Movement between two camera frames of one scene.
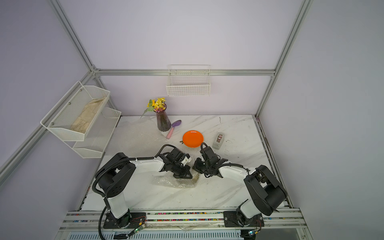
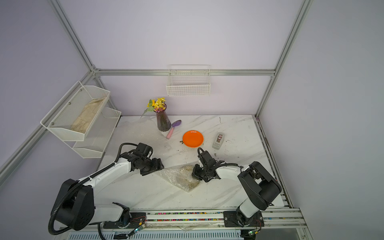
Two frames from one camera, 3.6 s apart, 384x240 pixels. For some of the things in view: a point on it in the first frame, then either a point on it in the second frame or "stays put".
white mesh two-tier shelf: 81,113 stays put
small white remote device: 218,140 stays put
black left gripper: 185,173 → 157,166
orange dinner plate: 193,138 stays put
